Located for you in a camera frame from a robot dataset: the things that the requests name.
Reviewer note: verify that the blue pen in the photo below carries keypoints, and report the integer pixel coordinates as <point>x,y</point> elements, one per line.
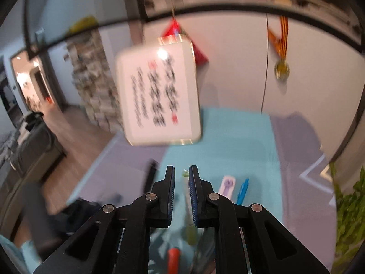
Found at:
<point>242,193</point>

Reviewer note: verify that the tall stack of books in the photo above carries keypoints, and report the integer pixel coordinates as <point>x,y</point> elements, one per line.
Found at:
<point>94,82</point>

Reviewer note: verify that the purple white eraser case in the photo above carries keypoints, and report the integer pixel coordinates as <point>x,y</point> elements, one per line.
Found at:
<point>227,186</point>

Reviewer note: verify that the red hanging pennant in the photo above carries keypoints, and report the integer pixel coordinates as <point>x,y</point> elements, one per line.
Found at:
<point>175,29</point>

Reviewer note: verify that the white calligraphy sign board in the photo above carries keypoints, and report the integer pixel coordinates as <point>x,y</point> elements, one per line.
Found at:
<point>158,94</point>

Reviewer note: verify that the gold medal with orange ribbon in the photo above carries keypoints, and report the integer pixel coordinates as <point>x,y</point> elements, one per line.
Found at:
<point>280,45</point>

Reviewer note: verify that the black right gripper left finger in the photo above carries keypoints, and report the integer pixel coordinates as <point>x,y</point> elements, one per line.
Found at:
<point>116,240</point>

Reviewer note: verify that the green white pen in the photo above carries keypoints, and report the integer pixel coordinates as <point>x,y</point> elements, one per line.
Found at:
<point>191,229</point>

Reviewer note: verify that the teal and purple desk mat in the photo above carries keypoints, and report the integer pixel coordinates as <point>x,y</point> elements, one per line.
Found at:
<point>280,158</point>

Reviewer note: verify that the orange red marker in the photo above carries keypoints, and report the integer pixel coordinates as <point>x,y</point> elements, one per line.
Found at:
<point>173,261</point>

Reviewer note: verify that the green plant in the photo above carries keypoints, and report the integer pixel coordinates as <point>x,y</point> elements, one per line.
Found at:
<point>349,224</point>

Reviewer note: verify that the grey sofa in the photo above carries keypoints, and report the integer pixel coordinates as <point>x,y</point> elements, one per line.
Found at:
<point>27,154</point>

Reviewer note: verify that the black marker pen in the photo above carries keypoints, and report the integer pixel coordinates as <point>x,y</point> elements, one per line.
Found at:
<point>150,176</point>

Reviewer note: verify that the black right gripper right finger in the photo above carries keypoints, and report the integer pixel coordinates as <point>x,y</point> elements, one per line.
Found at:
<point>247,239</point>

